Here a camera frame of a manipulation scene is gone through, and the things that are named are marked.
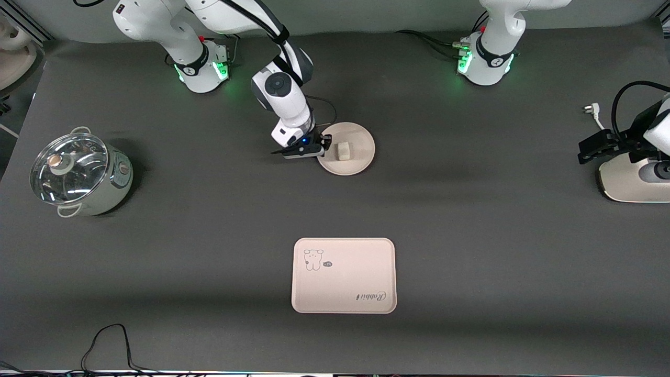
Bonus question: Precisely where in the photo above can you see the round cream plate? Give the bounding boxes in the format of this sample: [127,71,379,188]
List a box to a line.
[315,122,376,176]

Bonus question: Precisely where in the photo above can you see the cream rectangular tray rabbit print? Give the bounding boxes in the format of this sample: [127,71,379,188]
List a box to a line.
[291,238,397,314]

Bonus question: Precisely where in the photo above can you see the cream white toaster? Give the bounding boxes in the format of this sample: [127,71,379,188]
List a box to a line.
[598,149,670,203]

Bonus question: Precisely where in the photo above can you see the pale green electric cooker pot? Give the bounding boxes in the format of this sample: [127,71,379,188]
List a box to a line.
[30,126,134,218]

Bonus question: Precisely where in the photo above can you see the glass cooker lid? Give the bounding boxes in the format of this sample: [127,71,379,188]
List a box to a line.
[30,132,109,205]

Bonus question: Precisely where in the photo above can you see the beige round object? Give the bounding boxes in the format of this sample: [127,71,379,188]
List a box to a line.
[0,15,39,94]

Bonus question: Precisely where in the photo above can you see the white toaster cable with plug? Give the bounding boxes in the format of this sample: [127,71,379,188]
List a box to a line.
[583,103,608,131]

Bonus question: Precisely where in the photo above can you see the black left arm wrist cable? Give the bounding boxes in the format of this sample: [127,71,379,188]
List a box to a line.
[611,81,670,132]

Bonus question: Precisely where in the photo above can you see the black arm wrist cable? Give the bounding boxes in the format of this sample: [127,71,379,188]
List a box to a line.
[217,0,339,129]
[611,81,670,132]

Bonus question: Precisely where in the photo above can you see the black right arm wrist cable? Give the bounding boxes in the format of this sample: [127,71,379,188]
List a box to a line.
[217,0,339,129]

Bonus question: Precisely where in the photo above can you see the black right arm base cables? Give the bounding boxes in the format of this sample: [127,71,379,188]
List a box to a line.
[196,9,247,67]

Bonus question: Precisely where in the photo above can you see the black arm base cables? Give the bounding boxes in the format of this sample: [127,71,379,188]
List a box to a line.
[196,9,247,67]
[395,13,490,59]

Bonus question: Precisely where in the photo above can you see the black left arm base cables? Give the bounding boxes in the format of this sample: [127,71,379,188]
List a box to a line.
[395,13,490,59]

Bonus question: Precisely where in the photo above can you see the black cable on table edge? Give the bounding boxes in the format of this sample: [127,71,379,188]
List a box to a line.
[0,323,190,377]

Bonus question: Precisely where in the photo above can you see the grey aluminium frame rail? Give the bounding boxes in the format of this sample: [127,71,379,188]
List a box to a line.
[0,0,53,43]

